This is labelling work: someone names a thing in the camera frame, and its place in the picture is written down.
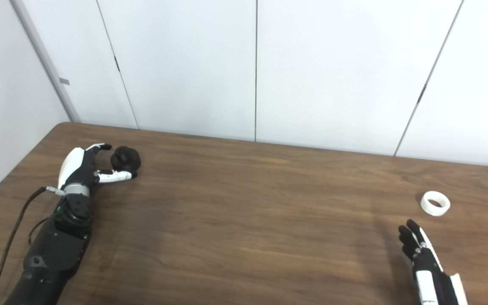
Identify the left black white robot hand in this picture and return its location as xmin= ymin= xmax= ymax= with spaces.
xmin=58 ymin=143 xmax=138 ymax=188

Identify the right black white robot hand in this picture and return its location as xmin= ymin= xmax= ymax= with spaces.
xmin=398 ymin=219 xmax=468 ymax=305

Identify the round black plastic part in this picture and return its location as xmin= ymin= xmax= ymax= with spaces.
xmin=110 ymin=146 xmax=142 ymax=175

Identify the white plastic ring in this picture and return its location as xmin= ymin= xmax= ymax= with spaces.
xmin=420 ymin=191 xmax=451 ymax=216

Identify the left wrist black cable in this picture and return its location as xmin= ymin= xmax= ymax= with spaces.
xmin=0 ymin=186 xmax=65 ymax=305

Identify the grey wall corner trim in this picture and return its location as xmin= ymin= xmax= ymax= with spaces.
xmin=10 ymin=0 xmax=81 ymax=123

